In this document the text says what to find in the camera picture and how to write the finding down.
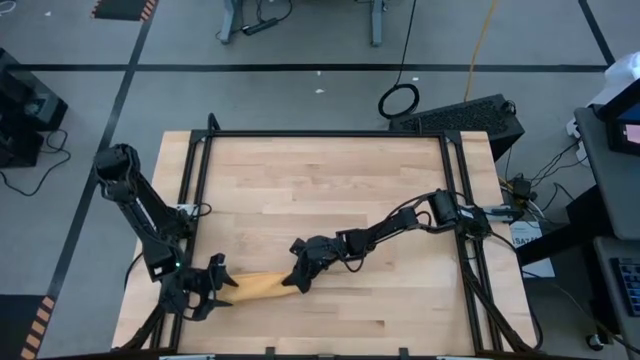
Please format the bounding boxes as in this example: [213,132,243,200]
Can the grey table leg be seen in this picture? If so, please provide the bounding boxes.
[368,0,390,48]
[216,0,242,46]

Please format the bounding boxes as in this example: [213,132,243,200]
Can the black mat orange stripes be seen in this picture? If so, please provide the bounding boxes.
[0,294,57,360]
[89,0,159,22]

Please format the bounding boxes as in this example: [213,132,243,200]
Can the black keyboard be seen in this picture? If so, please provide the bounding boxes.
[610,256,640,318]

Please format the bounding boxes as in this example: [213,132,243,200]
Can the black aluminium table frame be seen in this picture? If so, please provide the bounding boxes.
[119,112,539,360]

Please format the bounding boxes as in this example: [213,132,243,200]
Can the white lined trash bin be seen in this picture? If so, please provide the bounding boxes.
[589,49,640,109]

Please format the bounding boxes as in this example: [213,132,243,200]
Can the small black box pink display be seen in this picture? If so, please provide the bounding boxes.
[606,119,640,156]

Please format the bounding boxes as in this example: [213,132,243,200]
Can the coiled black cable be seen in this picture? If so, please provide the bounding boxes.
[377,0,421,121]

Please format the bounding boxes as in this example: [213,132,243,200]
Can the black computer monitor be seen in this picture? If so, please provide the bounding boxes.
[597,79,640,126]

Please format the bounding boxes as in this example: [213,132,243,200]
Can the black arm base cable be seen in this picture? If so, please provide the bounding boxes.
[123,249,146,292]

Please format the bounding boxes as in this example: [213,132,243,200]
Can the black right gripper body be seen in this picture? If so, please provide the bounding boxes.
[294,235,351,276]

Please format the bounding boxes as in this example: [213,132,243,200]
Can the white power strip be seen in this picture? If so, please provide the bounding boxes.
[564,116,589,165]

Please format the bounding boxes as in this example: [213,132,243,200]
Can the yellow waffle-weave towel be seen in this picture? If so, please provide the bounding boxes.
[219,271,302,304]

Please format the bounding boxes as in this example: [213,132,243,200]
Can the white paper sheet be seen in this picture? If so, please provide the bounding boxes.
[509,219,556,279]

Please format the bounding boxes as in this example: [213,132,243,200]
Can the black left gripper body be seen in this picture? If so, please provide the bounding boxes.
[159,269,216,321]

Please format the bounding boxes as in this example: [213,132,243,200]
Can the yellow cable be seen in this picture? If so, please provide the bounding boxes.
[463,0,499,104]

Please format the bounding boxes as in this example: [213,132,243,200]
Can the black power strip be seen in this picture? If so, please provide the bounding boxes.
[241,17,280,37]

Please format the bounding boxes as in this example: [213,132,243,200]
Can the black floor cable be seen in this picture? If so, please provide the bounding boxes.
[0,128,72,198]

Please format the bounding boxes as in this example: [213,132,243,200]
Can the dark grey keyboard desk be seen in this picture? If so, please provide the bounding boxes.
[592,235,640,360]

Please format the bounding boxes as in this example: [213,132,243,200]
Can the black power adapter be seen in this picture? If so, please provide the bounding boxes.
[509,174,535,201]

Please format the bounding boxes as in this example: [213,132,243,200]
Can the black equipment stand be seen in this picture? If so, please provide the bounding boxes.
[0,47,69,169]

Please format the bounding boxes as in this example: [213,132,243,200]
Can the dark grey monitor desk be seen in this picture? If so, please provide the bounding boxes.
[573,106,640,242]

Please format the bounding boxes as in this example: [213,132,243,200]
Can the black perforated computer tower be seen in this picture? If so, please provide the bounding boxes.
[388,93,526,162]

